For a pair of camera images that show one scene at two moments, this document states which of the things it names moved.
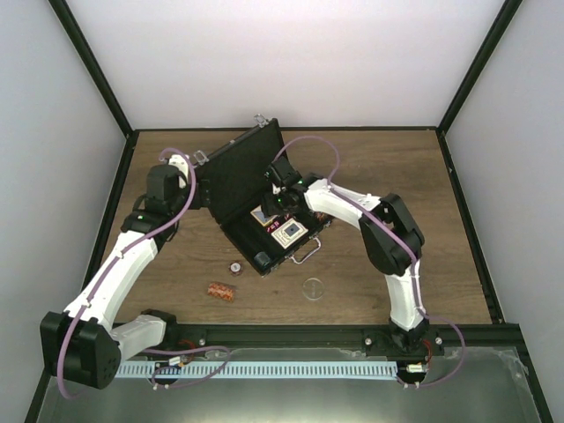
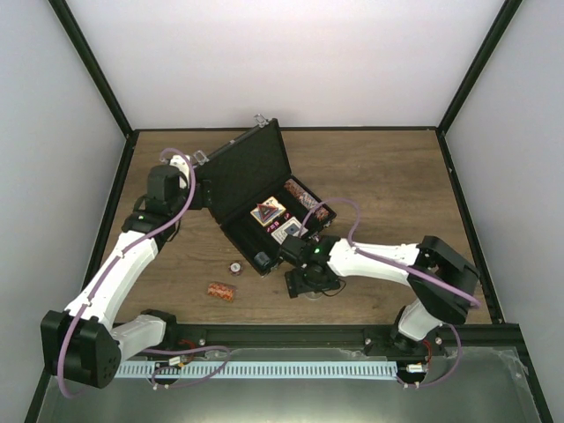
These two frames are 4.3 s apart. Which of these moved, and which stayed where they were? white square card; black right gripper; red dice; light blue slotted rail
Moved: black right gripper
Stayed: red dice; white square card; light blue slotted rail
